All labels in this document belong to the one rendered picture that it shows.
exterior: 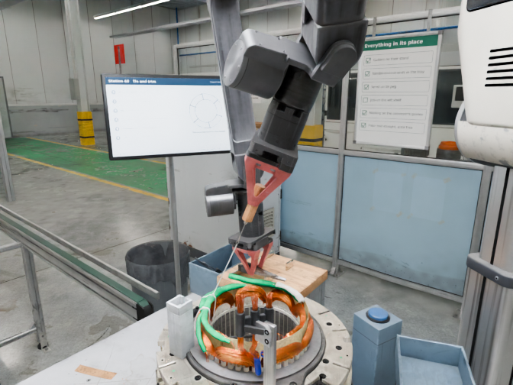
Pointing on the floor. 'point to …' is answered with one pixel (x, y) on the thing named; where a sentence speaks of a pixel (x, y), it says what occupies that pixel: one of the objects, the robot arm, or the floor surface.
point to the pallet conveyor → (114, 299)
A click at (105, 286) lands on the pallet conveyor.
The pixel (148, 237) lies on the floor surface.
